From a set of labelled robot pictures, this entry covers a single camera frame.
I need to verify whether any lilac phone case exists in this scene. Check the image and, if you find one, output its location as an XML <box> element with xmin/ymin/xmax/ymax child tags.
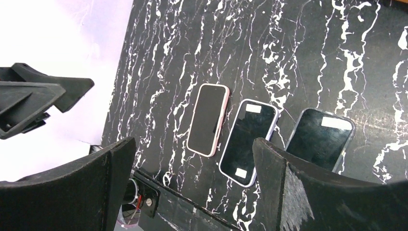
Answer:
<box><xmin>218</xmin><ymin>99</ymin><xmax>280</xmax><ymax>188</ymax></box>

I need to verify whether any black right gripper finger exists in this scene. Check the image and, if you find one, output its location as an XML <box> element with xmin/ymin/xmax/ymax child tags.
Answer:
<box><xmin>0</xmin><ymin>81</ymin><xmax>66</xmax><ymax>140</ymax></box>
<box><xmin>0</xmin><ymin>63</ymin><xmax>94</xmax><ymax>113</ymax></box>

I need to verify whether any black smartphone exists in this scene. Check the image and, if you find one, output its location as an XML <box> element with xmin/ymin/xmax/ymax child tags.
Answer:
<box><xmin>285</xmin><ymin>108</ymin><xmax>355</xmax><ymax>172</ymax></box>

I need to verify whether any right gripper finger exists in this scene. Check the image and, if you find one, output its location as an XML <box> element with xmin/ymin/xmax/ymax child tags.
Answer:
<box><xmin>252</xmin><ymin>138</ymin><xmax>408</xmax><ymax>231</ymax></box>
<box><xmin>0</xmin><ymin>137</ymin><xmax>136</xmax><ymax>231</ymax></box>

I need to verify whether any pink cased phone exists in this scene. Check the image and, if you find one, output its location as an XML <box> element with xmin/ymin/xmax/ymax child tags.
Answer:
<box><xmin>186</xmin><ymin>83</ymin><xmax>230</xmax><ymax>157</ymax></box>

